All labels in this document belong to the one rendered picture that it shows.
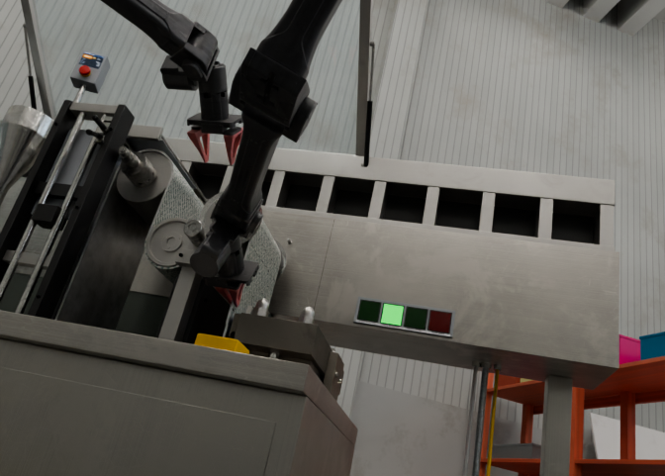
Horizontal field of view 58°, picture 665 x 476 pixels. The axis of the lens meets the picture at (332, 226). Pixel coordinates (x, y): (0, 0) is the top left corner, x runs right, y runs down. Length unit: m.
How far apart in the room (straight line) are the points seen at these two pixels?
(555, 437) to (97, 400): 1.11
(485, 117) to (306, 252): 4.63
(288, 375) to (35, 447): 0.40
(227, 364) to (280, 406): 0.10
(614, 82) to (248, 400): 6.71
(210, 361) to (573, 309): 0.96
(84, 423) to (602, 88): 6.65
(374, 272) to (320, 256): 0.16
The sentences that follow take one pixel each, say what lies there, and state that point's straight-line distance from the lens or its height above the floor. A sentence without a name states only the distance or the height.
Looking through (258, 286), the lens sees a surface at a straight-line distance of 1.41.
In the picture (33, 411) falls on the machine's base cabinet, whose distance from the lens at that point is 1.08.
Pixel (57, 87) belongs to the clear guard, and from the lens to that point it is 2.20.
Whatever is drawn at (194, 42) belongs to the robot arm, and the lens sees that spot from 1.19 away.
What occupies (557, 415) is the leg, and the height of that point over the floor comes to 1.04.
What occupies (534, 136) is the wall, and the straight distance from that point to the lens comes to 6.32.
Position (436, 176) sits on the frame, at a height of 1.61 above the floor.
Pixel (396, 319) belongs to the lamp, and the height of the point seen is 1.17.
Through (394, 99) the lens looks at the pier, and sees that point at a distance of 5.57.
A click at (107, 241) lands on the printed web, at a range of 1.54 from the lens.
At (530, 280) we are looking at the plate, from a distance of 1.60.
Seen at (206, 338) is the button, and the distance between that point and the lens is 0.97.
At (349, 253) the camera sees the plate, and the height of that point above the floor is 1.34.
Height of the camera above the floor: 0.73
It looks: 24 degrees up
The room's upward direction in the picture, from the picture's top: 13 degrees clockwise
